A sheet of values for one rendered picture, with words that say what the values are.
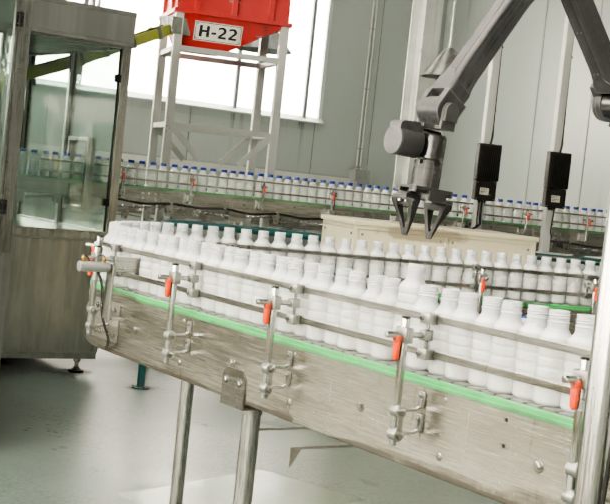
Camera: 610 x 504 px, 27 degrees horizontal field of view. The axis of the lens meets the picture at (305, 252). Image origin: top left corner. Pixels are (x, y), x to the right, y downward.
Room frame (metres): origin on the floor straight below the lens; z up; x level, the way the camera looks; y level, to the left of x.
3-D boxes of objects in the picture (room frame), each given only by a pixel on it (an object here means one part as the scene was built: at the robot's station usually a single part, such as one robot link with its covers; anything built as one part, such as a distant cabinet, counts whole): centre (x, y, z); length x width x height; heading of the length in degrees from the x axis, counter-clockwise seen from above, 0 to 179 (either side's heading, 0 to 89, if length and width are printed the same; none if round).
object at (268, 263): (2.92, 0.08, 1.08); 0.06 x 0.06 x 0.17
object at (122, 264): (3.40, 0.51, 0.96); 0.23 x 0.10 x 0.27; 125
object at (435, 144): (2.50, -0.22, 1.43); 0.07 x 0.06 x 0.07; 124
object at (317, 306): (2.73, -0.05, 1.08); 0.06 x 0.06 x 0.17
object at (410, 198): (2.49, -0.21, 1.30); 0.07 x 0.07 x 0.09; 35
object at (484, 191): (8.89, -1.20, 1.55); 0.17 x 0.15 x 0.42; 107
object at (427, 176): (2.50, -0.22, 1.37); 0.10 x 0.07 x 0.07; 125
